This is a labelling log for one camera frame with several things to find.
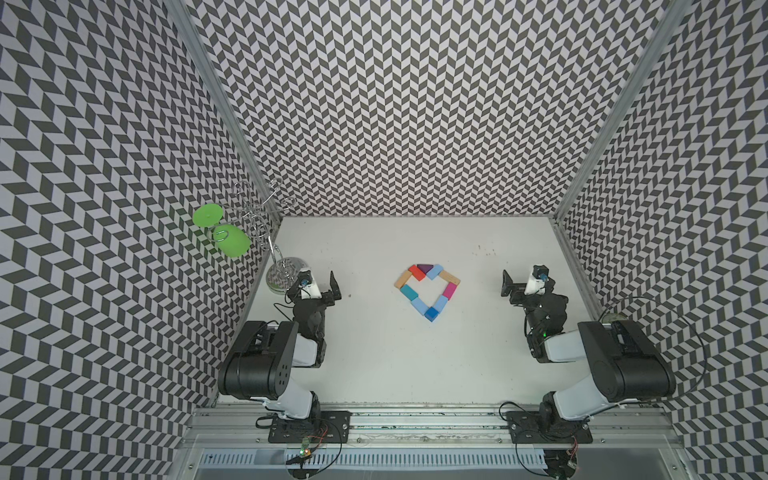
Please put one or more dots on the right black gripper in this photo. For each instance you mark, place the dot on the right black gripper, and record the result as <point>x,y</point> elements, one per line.
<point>507,284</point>

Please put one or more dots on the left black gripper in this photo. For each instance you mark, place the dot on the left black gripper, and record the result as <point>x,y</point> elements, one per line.
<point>327,297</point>

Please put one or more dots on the magenta rectangular block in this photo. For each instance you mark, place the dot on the magenta rectangular block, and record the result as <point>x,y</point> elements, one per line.
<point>449,290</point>

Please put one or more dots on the natural wood block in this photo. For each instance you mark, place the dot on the natural wood block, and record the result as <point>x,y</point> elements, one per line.
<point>449,277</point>
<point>403,279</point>

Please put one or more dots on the light blue block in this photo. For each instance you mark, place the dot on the light blue block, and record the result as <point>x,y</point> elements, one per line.
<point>440,303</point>
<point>419,306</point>
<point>434,272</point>

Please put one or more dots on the teal rectangular block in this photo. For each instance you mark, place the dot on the teal rectangular block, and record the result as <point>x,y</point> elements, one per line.
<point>409,293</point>

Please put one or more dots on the dark blue cube block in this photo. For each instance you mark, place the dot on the dark blue cube block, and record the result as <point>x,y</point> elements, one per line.
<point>431,314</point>

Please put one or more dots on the purple triangle block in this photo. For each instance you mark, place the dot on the purple triangle block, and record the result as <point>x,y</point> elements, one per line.
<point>425,268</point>

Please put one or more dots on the red rectangular block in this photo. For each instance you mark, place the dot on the red rectangular block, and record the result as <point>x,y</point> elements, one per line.
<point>416,272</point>

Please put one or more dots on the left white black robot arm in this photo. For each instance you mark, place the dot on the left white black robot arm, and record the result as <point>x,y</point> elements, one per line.
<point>259,365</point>

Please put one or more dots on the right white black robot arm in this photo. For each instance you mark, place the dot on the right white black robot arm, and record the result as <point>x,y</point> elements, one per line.
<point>624,365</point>

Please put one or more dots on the lower green cup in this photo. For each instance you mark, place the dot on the lower green cup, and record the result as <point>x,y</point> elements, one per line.
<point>231,240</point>

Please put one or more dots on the green cup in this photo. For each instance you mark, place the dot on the green cup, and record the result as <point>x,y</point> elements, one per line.
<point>231,240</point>
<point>207,215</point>

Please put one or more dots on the upper green cup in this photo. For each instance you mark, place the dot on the upper green cup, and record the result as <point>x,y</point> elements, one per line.
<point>207,215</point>

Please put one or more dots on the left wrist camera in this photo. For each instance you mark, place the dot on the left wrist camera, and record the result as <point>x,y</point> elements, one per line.
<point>308,287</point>

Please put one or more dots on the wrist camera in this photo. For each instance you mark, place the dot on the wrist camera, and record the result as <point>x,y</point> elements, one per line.
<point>308,287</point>
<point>538,279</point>

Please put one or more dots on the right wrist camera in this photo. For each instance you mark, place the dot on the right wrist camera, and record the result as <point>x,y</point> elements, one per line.
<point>538,279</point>

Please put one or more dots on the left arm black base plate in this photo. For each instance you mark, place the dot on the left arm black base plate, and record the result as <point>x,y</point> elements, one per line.
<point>332,425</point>

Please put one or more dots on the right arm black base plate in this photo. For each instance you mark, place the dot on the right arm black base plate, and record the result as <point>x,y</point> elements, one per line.
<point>529,428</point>

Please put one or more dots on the aluminium front rail frame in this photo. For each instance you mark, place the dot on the aluminium front rail frame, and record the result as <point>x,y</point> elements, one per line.
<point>232,440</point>

